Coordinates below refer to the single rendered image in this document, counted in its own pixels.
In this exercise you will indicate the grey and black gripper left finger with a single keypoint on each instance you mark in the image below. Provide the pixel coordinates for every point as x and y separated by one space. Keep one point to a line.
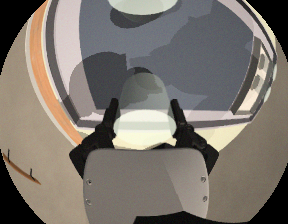
101 138

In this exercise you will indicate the clear glass jar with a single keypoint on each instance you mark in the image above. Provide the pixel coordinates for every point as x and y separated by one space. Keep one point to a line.
144 115
142 10
261 87
268 66

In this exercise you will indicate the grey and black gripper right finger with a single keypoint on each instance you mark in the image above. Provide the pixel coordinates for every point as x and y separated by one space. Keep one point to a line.
190 139

